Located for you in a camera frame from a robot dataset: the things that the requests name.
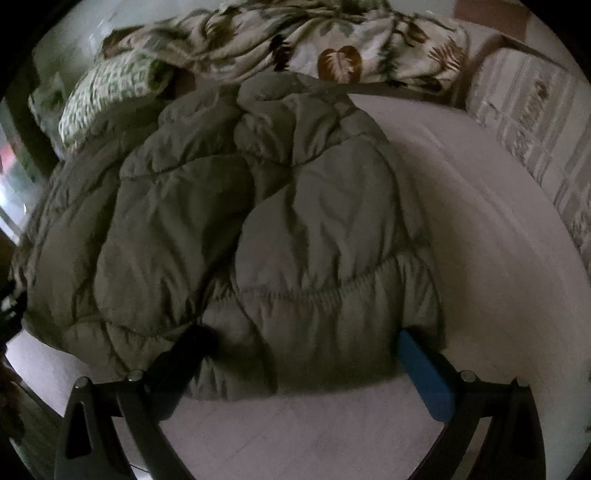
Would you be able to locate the striped patterned cushion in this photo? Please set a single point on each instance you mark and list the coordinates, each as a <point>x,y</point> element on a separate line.
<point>531,115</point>

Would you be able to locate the leaf print blanket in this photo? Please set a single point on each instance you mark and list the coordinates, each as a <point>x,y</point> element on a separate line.
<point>323,41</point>

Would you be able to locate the olive green puffer jacket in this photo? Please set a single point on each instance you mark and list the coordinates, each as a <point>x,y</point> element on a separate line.
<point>258,221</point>

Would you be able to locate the green patterned pillow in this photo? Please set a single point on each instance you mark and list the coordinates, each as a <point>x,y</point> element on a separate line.
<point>111,87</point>

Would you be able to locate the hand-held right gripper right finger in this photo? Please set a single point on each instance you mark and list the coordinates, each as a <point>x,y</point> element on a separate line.
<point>427,374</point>

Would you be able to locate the reddish brown headboard panel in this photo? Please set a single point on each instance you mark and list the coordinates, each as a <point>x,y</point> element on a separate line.
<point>491,14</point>

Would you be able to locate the bed with white sheet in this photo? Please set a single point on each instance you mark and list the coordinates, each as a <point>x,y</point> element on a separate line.
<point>485,240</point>

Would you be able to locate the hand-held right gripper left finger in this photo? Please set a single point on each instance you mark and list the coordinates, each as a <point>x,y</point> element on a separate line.
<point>189,357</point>

